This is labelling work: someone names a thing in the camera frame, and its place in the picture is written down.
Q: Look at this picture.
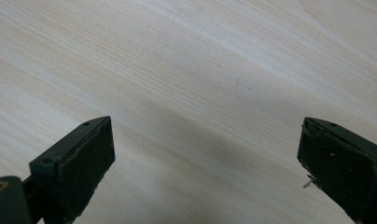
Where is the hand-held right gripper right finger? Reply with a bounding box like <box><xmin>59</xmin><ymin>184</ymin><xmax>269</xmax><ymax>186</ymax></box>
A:
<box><xmin>297</xmin><ymin>117</ymin><xmax>377</xmax><ymax>224</ymax></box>

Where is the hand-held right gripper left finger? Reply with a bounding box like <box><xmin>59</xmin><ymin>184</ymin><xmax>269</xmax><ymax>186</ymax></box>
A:
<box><xmin>22</xmin><ymin>115</ymin><xmax>117</xmax><ymax>224</ymax></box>

